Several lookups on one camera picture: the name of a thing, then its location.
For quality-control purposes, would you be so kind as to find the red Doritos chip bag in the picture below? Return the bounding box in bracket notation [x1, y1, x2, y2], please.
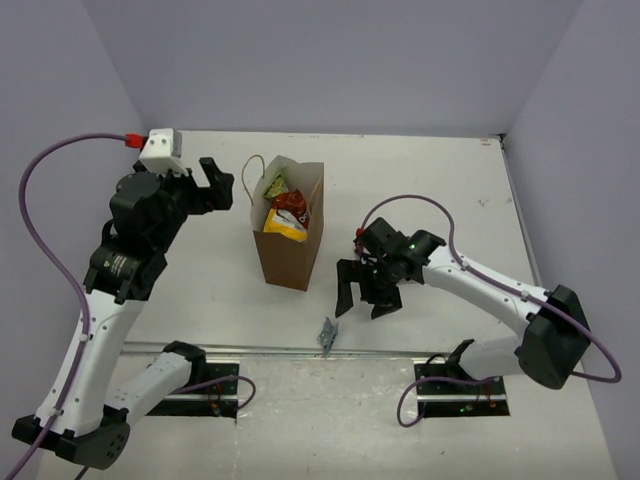
[271, 190, 309, 231]

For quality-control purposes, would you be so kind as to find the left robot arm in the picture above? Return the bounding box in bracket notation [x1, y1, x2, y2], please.
[12, 157, 234, 470]

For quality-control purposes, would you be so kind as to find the brown paper bag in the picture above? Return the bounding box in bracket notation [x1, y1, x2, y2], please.
[240, 154, 324, 291]

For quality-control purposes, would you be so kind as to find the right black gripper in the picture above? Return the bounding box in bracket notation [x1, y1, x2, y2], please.
[335, 256, 402, 318]

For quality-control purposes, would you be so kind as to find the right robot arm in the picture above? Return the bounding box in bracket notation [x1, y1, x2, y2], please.
[335, 218, 590, 393]

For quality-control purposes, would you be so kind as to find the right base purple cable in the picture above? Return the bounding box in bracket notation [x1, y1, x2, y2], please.
[396, 374, 496, 429]

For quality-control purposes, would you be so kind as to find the yellow candy bar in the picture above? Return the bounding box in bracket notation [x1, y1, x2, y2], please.
[263, 208, 307, 242]

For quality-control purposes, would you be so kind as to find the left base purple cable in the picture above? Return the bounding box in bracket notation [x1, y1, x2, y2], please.
[177, 373, 258, 414]

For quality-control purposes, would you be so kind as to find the aluminium rail front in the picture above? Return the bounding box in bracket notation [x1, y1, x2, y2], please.
[122, 341, 461, 359]

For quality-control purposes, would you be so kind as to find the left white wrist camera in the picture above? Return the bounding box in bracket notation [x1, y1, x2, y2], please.
[138, 128, 187, 175]

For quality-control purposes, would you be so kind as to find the green snack packet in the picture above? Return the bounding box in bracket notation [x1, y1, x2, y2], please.
[262, 168, 289, 200]

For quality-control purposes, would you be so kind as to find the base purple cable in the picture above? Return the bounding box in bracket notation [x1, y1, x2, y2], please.
[177, 373, 258, 414]
[396, 374, 496, 429]

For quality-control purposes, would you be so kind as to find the grey foil wrapper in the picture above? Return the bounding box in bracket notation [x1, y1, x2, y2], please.
[317, 317, 339, 358]

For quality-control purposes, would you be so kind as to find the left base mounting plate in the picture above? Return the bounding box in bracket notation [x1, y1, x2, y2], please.
[148, 380, 239, 419]

